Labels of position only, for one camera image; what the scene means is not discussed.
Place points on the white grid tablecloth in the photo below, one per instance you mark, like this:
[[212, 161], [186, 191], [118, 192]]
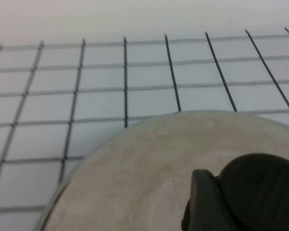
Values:
[[98, 106]]

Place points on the stainless steel pot lid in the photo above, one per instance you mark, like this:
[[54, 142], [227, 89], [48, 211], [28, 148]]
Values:
[[135, 173]]

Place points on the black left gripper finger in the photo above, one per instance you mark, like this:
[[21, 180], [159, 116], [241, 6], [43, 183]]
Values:
[[200, 202]]

